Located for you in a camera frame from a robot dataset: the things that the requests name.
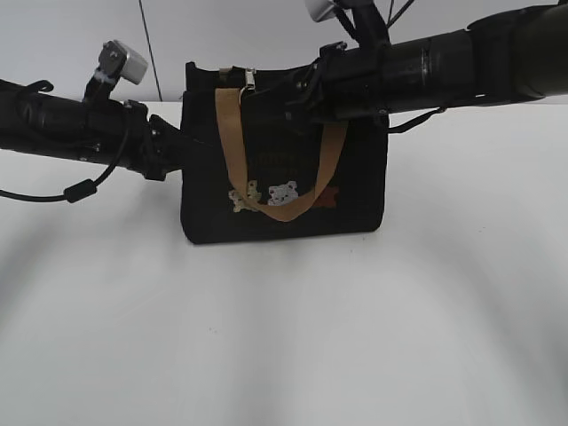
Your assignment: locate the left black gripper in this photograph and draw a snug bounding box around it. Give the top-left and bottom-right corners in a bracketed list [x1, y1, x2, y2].
[93, 101, 216, 181]

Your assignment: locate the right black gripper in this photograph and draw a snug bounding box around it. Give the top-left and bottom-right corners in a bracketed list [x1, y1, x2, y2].
[246, 42, 389, 131]

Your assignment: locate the silver zipper pull key ring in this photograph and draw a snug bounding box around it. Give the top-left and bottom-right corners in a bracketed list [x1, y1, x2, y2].
[241, 67, 259, 97]

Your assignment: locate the black canvas tote bag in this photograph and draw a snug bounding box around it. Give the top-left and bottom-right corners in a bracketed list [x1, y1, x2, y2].
[180, 63, 388, 245]

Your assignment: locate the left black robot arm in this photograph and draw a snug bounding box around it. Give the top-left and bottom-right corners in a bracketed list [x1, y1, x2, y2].
[1, 80, 204, 181]

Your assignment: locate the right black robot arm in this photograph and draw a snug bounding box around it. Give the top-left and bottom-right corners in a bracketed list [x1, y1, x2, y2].
[241, 1, 567, 130]

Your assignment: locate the black cable with ferrite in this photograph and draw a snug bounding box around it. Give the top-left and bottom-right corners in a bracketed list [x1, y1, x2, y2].
[0, 128, 130, 205]

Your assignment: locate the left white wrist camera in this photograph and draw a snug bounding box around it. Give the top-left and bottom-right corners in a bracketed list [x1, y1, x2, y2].
[90, 40, 148, 89]

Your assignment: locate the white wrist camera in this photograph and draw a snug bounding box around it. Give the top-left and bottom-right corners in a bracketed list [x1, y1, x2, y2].
[304, 0, 338, 22]
[90, 40, 148, 89]

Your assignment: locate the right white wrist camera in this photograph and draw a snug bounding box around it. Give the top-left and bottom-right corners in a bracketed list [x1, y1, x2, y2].
[304, 0, 338, 22]

